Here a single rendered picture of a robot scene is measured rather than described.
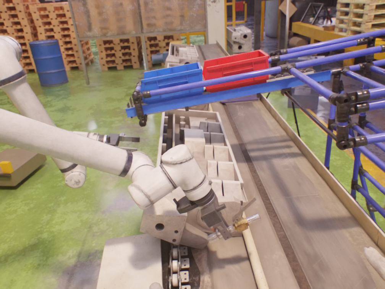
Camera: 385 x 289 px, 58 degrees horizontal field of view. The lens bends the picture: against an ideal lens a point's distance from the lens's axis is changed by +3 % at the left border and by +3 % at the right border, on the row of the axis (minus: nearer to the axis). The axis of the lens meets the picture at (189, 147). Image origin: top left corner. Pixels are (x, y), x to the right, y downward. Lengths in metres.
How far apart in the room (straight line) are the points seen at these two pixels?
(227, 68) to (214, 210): 0.77
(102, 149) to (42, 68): 6.97
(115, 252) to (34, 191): 2.39
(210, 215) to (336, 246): 0.58
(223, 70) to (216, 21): 5.70
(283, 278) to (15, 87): 1.20
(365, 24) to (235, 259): 5.89
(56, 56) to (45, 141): 6.95
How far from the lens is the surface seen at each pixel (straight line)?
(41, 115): 1.52
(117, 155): 1.07
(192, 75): 1.58
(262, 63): 1.62
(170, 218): 1.25
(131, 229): 2.77
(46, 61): 7.92
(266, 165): 1.94
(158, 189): 0.98
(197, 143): 1.71
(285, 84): 1.66
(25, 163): 3.85
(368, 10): 6.80
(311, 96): 5.11
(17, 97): 1.50
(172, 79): 1.59
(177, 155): 0.96
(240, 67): 1.60
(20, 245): 2.99
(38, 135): 1.02
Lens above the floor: 1.67
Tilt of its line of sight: 25 degrees down
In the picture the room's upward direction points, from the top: 5 degrees counter-clockwise
